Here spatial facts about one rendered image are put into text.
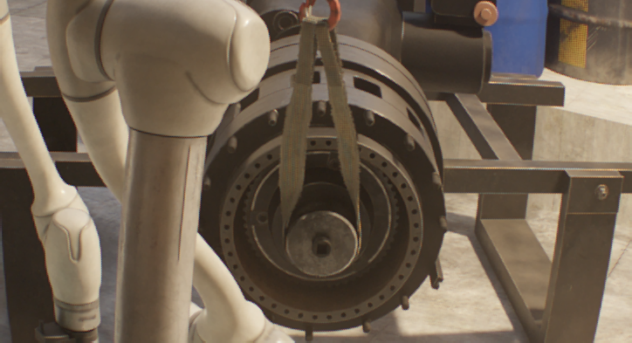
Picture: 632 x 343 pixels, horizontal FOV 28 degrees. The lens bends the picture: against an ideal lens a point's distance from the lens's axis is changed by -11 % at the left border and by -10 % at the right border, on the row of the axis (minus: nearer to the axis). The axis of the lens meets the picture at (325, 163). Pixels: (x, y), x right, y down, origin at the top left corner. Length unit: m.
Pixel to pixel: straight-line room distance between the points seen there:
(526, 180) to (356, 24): 0.71
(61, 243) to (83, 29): 0.66
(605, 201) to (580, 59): 1.91
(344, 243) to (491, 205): 2.39
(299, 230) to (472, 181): 1.29
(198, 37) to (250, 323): 0.52
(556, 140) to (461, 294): 1.01
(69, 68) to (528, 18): 3.99
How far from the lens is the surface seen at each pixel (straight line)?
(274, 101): 2.80
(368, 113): 2.73
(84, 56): 1.67
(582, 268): 4.06
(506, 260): 4.72
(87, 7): 1.66
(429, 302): 4.54
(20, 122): 2.20
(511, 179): 3.95
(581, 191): 3.94
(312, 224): 2.70
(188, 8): 1.58
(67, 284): 2.25
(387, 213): 2.85
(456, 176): 3.91
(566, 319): 4.12
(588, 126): 5.31
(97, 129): 1.78
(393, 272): 2.83
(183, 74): 1.57
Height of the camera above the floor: 1.88
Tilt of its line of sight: 19 degrees down
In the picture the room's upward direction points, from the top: 3 degrees clockwise
